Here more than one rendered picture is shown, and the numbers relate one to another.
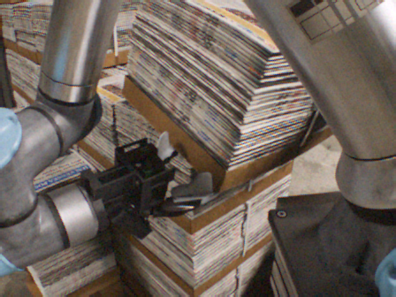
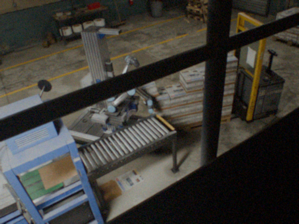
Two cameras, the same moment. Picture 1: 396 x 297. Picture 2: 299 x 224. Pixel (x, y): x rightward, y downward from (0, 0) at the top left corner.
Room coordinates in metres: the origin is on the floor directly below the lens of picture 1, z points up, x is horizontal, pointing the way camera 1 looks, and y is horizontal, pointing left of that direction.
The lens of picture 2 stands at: (2.59, -3.21, 3.19)
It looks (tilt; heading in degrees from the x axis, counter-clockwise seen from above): 37 degrees down; 122
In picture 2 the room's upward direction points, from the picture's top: 6 degrees counter-clockwise
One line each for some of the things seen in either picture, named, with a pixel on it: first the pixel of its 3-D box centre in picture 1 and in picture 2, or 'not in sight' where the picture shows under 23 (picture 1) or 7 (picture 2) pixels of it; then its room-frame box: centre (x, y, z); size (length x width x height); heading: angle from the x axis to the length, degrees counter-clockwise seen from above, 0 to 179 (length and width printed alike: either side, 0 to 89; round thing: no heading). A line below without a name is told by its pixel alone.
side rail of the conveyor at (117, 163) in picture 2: not in sight; (134, 155); (1.11, -1.33, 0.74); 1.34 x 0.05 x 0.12; 61
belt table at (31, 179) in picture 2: not in sight; (53, 178); (0.39, -2.10, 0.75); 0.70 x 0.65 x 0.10; 61
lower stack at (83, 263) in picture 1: (36, 207); not in sight; (1.03, 0.67, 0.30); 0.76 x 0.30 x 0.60; 43
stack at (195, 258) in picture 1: (128, 172); (183, 108); (1.11, 0.28, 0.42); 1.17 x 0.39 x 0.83; 43
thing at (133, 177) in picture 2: not in sight; (129, 179); (0.86, -1.24, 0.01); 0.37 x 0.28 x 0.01; 61
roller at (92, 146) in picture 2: not in sight; (98, 155); (0.70, -1.56, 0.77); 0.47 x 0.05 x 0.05; 151
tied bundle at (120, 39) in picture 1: (95, 28); (190, 80); (1.21, 0.38, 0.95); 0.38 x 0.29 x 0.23; 131
